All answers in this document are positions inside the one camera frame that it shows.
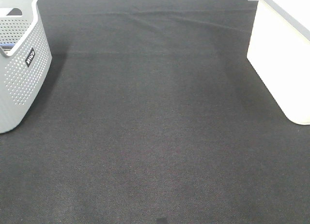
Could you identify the black woven table mat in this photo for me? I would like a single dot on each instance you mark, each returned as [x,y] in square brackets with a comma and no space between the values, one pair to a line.
[152,114]

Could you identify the white storage bin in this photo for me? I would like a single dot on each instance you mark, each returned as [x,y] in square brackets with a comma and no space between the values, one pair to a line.
[279,51]

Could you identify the grey perforated laundry basket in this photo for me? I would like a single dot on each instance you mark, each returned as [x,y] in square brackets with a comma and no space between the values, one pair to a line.
[24,67]

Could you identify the blue towel in basket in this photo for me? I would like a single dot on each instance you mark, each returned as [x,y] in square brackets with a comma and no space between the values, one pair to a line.
[6,45]

